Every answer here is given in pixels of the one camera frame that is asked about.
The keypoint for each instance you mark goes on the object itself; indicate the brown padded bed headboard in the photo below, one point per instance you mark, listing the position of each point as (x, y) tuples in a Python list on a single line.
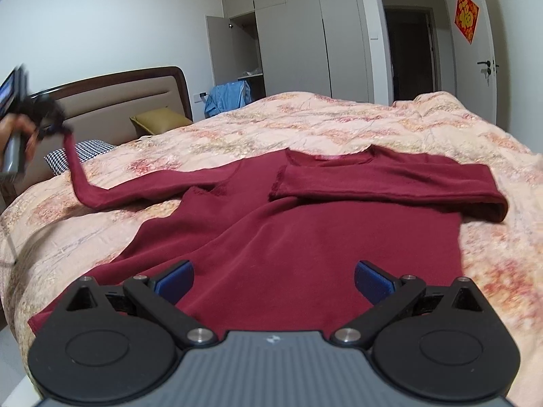
[(127, 93)]

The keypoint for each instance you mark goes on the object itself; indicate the white room door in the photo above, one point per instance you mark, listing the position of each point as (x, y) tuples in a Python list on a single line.
[(466, 76)]

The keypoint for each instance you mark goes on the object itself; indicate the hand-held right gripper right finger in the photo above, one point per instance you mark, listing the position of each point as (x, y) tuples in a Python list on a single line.
[(374, 282)]

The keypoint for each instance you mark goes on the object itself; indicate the person's left hand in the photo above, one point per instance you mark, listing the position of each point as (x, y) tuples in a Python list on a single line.
[(21, 126)]

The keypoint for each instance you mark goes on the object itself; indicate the red diamond wall decoration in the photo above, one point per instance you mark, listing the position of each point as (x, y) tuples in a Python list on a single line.
[(465, 17)]

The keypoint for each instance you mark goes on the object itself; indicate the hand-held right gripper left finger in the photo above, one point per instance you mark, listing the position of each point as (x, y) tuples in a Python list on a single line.
[(176, 282)]

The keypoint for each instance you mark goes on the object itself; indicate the floral peach bed blanket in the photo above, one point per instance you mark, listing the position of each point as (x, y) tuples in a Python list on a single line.
[(339, 123)]

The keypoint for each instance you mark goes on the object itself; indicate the dark red knit sweater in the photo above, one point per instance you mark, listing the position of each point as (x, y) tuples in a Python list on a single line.
[(297, 241)]

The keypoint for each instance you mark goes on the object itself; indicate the olive yellow pillow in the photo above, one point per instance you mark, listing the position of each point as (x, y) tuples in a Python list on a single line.
[(159, 121)]

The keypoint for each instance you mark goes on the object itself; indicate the white folded cloth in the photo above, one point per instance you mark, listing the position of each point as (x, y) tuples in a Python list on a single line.
[(251, 72)]

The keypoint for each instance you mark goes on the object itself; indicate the white wall socket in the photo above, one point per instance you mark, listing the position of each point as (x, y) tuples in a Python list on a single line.
[(200, 96)]

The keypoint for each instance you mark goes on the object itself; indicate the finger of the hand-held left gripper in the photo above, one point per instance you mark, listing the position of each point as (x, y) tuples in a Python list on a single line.
[(53, 130)]

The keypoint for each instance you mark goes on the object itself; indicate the grey built-in wardrobe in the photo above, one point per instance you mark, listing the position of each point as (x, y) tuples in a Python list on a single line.
[(297, 29)]

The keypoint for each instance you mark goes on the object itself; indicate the blue hanging garment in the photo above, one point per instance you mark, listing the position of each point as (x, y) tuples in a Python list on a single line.
[(225, 97)]

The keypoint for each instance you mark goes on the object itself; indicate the houndstooth black white pillow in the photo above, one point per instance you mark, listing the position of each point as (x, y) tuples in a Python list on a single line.
[(91, 148)]

